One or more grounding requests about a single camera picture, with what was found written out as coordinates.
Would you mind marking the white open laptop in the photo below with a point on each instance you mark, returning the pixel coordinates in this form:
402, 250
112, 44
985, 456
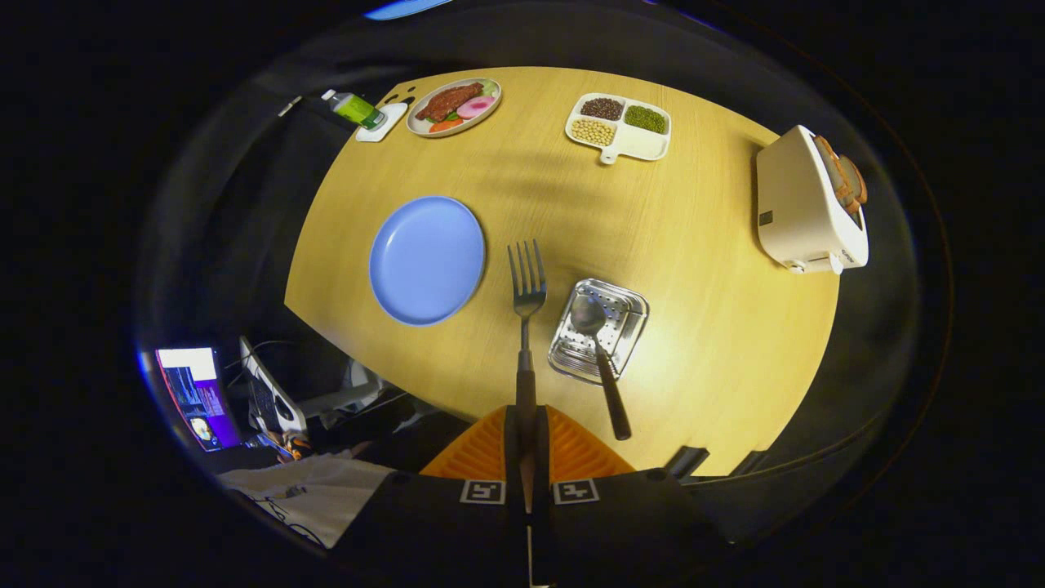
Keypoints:
269, 392

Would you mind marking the lit computer monitor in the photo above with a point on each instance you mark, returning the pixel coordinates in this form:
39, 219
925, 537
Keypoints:
196, 400

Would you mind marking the white toaster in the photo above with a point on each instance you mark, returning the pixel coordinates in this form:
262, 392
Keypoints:
796, 204

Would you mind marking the white divided bean tray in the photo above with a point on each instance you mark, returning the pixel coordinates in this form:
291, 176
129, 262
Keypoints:
645, 145

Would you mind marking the green drink bottle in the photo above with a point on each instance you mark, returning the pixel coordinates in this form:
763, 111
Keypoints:
355, 108

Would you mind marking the white square coaster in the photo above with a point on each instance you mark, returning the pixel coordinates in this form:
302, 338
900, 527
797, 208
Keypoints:
392, 122

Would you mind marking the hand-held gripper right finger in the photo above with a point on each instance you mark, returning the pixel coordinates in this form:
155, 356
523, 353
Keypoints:
542, 449

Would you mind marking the toast slice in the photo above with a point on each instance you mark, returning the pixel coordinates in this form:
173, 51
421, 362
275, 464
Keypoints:
845, 180

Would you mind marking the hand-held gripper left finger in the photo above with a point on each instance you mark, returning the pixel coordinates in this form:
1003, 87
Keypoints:
511, 449

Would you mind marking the oval plate of food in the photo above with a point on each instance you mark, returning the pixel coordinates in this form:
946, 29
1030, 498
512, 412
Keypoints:
449, 102

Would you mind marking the blue round plate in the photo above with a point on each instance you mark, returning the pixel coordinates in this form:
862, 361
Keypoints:
424, 261

